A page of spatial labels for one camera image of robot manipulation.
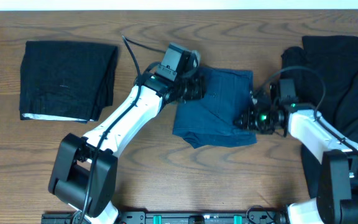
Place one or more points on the dark blue shorts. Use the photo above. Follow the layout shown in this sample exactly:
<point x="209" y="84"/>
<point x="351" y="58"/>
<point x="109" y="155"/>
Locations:
<point x="210" y="120"/>

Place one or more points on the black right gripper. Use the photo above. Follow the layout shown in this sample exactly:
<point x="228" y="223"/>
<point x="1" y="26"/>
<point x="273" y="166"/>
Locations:
<point x="249" y="121"/>

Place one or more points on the folded black garment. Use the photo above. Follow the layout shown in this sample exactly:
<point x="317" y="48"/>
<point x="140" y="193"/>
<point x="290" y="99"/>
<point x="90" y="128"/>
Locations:
<point x="67" y="80"/>

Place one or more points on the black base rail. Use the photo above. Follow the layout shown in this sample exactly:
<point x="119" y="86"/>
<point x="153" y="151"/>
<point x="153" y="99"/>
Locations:
<point x="257" y="216"/>

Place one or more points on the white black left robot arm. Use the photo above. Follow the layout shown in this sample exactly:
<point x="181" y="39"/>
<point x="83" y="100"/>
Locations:
<point x="85" y="168"/>

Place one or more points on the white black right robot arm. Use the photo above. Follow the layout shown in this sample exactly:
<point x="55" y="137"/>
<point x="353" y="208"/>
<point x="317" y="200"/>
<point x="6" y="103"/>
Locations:
<point x="337" y="196"/>

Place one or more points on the black garment pile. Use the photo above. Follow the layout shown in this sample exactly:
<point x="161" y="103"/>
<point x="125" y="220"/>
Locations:
<point x="335" y="88"/>

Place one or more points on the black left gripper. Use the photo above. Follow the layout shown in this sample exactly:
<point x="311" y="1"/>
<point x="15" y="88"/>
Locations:
<point x="199" y="81"/>

